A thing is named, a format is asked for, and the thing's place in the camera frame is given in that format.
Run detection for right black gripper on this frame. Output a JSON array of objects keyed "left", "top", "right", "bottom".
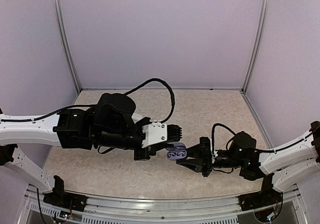
[{"left": 176, "top": 144, "right": 244, "bottom": 178}]

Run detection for blue-grey earbud charging case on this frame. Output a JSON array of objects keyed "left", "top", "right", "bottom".
[{"left": 166, "top": 142, "right": 188, "bottom": 161}]

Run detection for purple earbud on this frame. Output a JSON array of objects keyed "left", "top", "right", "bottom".
[
  {"left": 167, "top": 151, "right": 177, "bottom": 160},
  {"left": 176, "top": 150, "right": 187, "bottom": 159}
]

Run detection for white earbud charging case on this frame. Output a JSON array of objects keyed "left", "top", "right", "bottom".
[{"left": 131, "top": 113, "right": 143, "bottom": 122}]

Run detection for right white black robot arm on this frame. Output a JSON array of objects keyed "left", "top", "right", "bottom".
[{"left": 176, "top": 121, "right": 320, "bottom": 206}]

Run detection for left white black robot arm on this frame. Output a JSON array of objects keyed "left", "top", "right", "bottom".
[{"left": 0, "top": 93, "right": 182, "bottom": 206}]

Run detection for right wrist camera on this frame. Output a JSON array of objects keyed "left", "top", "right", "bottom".
[{"left": 210, "top": 144, "right": 218, "bottom": 163}]

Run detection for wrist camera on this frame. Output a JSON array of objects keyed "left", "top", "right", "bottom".
[
  {"left": 141, "top": 122, "right": 183, "bottom": 148},
  {"left": 210, "top": 144, "right": 218, "bottom": 163}
]

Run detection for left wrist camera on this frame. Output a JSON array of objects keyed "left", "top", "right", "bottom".
[{"left": 141, "top": 122, "right": 183, "bottom": 148}]

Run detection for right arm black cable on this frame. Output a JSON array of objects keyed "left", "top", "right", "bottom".
[{"left": 211, "top": 123, "right": 320, "bottom": 154}]

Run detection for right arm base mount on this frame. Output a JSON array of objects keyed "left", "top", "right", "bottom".
[{"left": 238, "top": 173, "right": 283, "bottom": 211}]

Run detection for front aluminium rail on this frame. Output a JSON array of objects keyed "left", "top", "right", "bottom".
[{"left": 17, "top": 185, "right": 310, "bottom": 223}]

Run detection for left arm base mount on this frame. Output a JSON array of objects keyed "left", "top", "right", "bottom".
[{"left": 43, "top": 175, "right": 88, "bottom": 212}]

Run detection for left aluminium frame post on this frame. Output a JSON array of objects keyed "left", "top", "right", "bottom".
[{"left": 52, "top": 0, "right": 82, "bottom": 94}]

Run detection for aluminium frame post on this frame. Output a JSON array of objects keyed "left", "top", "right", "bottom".
[
  {"left": 242, "top": 0, "right": 270, "bottom": 95},
  {"left": 52, "top": 0, "right": 82, "bottom": 94}
]

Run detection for right aluminium frame post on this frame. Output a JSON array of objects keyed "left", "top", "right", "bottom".
[{"left": 242, "top": 0, "right": 270, "bottom": 95}]

